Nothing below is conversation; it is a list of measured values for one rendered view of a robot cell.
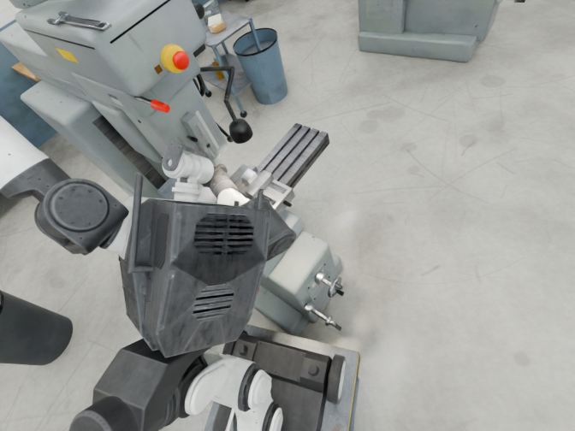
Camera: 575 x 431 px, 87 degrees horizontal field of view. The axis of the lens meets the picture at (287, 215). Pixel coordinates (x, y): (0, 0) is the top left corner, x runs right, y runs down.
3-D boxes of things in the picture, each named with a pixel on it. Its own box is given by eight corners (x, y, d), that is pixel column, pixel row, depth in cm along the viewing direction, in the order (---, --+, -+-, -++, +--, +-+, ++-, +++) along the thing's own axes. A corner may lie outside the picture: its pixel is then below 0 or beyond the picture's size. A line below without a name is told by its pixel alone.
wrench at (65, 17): (116, 23, 57) (114, 18, 57) (100, 34, 56) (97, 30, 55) (63, 14, 69) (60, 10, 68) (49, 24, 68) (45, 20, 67)
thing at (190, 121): (222, 159, 112) (195, 114, 95) (216, 167, 111) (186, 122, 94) (216, 156, 114) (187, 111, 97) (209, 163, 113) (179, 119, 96)
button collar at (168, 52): (191, 63, 75) (178, 39, 71) (174, 78, 74) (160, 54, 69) (186, 62, 76) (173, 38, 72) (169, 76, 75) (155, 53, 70)
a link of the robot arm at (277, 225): (277, 256, 90) (298, 227, 81) (254, 266, 83) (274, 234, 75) (256, 228, 94) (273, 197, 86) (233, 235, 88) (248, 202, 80)
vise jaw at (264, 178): (274, 179, 150) (272, 174, 147) (255, 200, 146) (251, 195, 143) (265, 174, 153) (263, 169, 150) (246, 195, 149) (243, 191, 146)
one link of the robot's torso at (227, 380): (259, 412, 101) (181, 435, 61) (214, 396, 107) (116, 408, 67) (271, 363, 107) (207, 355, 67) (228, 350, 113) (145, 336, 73)
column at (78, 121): (266, 233, 252) (155, 50, 125) (229, 279, 237) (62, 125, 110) (225, 209, 277) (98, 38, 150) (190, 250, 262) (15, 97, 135)
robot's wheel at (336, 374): (340, 404, 142) (335, 404, 125) (329, 401, 143) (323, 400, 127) (346, 359, 151) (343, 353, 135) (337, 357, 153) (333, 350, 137)
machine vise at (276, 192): (295, 196, 150) (290, 182, 141) (276, 218, 146) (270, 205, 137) (247, 171, 168) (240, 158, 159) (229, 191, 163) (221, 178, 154)
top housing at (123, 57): (213, 40, 80) (180, -34, 66) (139, 103, 71) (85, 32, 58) (121, 25, 103) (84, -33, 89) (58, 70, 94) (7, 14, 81)
